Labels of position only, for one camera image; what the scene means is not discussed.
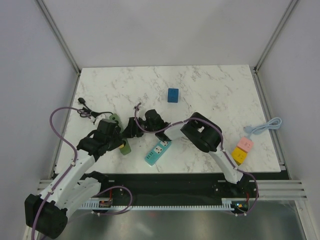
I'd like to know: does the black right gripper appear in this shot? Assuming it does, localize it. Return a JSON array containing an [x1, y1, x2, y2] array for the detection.
[[120, 117, 157, 139]]

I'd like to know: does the teal power strip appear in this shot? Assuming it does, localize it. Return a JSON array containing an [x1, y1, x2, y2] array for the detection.
[[144, 141, 172, 166]]

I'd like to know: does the blue cube socket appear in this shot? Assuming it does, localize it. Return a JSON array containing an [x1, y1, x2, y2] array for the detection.
[[167, 88, 179, 103]]

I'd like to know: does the yellow cube socket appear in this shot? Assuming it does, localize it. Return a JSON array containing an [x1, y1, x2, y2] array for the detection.
[[231, 147, 248, 166]]

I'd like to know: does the pink cube socket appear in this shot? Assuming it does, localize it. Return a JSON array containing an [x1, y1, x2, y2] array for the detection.
[[236, 136, 254, 153]]

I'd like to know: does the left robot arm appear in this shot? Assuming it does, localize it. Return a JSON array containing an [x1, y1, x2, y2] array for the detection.
[[24, 118, 125, 240]]

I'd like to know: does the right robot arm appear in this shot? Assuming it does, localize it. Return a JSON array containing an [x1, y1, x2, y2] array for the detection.
[[122, 109, 252, 197]]

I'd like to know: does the black power cable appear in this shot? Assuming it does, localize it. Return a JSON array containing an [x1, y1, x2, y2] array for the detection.
[[77, 97, 113, 125]]

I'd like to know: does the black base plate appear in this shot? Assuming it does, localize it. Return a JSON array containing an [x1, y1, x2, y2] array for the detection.
[[82, 171, 260, 207]]

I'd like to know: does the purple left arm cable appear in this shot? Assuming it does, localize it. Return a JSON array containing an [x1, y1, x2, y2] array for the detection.
[[29, 106, 133, 238]]

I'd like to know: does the white slotted cable duct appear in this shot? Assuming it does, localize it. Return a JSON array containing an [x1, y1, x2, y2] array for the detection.
[[78, 198, 248, 211]]

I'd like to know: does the light blue power cable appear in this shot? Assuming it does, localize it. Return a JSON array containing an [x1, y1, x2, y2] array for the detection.
[[243, 116, 284, 137]]

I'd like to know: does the aluminium table frame rail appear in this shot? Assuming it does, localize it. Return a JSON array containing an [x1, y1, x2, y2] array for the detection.
[[250, 66, 307, 201]]

